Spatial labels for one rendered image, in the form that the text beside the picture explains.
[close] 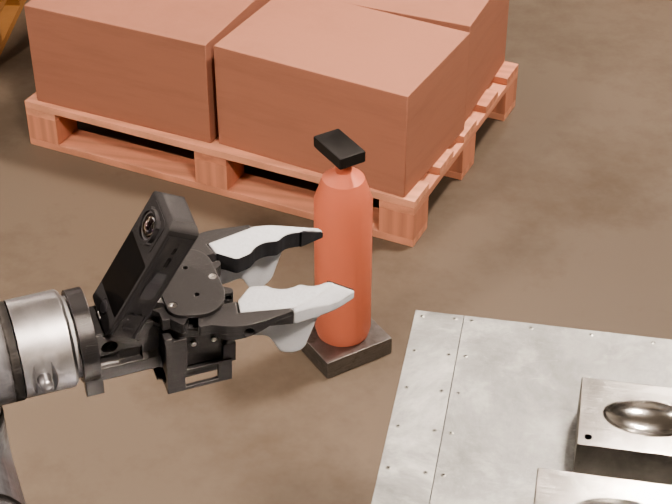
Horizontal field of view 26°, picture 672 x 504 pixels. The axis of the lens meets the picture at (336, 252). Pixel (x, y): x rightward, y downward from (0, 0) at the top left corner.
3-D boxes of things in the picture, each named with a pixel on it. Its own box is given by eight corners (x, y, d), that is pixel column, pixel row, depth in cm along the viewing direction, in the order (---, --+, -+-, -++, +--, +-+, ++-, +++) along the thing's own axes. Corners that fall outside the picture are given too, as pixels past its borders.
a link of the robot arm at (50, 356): (-1, 279, 108) (22, 357, 102) (60, 266, 109) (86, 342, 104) (9, 348, 113) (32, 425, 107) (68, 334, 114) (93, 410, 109)
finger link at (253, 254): (298, 254, 121) (205, 298, 117) (300, 201, 117) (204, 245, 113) (320, 276, 120) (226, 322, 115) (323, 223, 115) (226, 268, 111)
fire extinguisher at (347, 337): (401, 322, 338) (408, 123, 306) (380, 387, 320) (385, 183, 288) (304, 307, 342) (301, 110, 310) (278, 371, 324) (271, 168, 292)
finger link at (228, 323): (290, 296, 112) (177, 299, 111) (291, 279, 111) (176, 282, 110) (294, 340, 109) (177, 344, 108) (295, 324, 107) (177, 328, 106)
